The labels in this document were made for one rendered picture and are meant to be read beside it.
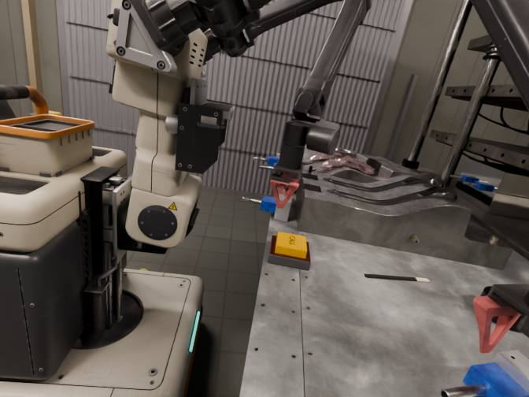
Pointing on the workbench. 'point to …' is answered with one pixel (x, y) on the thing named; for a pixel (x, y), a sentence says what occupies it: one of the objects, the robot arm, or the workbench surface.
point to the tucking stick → (396, 277)
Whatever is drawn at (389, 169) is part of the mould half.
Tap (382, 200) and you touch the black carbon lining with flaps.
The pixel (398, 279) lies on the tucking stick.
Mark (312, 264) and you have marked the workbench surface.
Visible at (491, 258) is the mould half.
